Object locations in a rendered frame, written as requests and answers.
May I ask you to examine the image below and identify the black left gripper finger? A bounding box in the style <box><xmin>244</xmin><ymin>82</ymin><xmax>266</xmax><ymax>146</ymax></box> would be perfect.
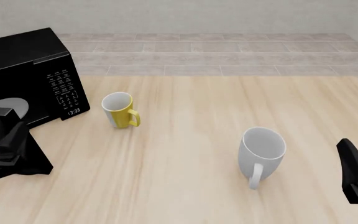
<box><xmin>0</xmin><ymin>121</ymin><xmax>30</xmax><ymax>161</ymax></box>

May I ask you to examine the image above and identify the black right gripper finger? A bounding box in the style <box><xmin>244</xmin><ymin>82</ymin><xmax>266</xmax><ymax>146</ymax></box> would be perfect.
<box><xmin>336</xmin><ymin>138</ymin><xmax>358</xmax><ymax>185</ymax></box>

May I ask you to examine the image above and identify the grey microwave turntable plate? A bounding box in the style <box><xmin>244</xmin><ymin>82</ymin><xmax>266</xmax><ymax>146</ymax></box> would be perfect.
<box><xmin>0</xmin><ymin>97</ymin><xmax>30</xmax><ymax>120</ymax></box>

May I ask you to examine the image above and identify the black microwave door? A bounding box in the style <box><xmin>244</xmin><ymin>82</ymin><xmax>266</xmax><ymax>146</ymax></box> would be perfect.
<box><xmin>0</xmin><ymin>106</ymin><xmax>55</xmax><ymax>196</ymax></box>

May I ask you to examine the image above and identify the black microwave oven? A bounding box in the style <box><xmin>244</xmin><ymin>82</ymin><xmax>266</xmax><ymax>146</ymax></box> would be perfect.
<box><xmin>0</xmin><ymin>27</ymin><xmax>91</xmax><ymax>129</ymax></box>

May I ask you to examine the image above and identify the yellow and white mug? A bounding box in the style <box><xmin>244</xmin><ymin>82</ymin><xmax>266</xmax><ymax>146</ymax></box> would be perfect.
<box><xmin>101</xmin><ymin>91</ymin><xmax>142</xmax><ymax>129</ymax></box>

